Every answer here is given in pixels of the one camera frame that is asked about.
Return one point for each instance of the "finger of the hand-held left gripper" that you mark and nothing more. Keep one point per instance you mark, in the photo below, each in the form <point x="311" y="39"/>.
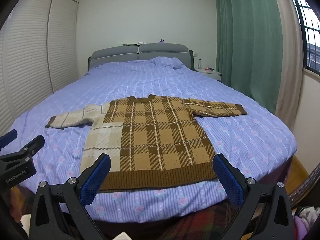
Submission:
<point x="8" y="135"/>
<point x="35" y="142"/>

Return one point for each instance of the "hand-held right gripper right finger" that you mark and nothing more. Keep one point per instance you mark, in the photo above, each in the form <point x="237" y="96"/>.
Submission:
<point x="230" y="180"/>

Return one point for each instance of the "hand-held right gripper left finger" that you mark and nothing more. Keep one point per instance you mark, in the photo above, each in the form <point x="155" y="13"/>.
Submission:
<point x="96" y="177"/>

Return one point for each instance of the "brown plaid knit sweater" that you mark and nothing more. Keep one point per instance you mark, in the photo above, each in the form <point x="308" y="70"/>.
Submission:
<point x="155" y="135"/>

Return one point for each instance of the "pile of pale clothes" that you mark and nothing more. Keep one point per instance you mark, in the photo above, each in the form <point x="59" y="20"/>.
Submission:
<point x="306" y="221"/>

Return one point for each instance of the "white louvered wardrobe door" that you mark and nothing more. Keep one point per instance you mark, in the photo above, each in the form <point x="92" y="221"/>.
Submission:
<point x="25" y="62"/>
<point x="63" y="45"/>

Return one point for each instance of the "wicker basket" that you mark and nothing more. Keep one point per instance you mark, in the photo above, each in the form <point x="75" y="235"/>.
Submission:
<point x="306" y="187"/>

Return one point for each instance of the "white nightstand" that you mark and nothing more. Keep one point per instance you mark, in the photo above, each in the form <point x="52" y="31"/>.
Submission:
<point x="212" y="74"/>

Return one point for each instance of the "purple floral bed sheet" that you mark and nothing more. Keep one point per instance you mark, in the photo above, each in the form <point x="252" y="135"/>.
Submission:
<point x="150" y="80"/>

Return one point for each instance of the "small red item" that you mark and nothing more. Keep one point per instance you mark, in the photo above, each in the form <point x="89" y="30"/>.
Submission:
<point x="208" y="68"/>

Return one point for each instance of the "clear plastic bottle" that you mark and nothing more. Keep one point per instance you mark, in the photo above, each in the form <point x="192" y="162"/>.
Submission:
<point x="200" y="64"/>

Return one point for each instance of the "beige curtain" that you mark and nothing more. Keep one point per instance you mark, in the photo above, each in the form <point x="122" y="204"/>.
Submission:
<point x="290" y="67"/>

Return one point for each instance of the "green curtain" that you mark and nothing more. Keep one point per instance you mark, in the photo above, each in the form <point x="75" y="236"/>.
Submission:
<point x="247" y="42"/>

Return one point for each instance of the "grey padded headboard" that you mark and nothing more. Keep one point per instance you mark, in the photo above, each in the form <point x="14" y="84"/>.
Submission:
<point x="162" y="52"/>

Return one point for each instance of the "small purple toy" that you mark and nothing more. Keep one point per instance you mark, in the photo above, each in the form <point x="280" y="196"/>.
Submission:
<point x="162" y="41"/>

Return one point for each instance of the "black framed window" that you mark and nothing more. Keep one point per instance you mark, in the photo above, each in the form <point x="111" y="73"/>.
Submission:
<point x="311" y="40"/>

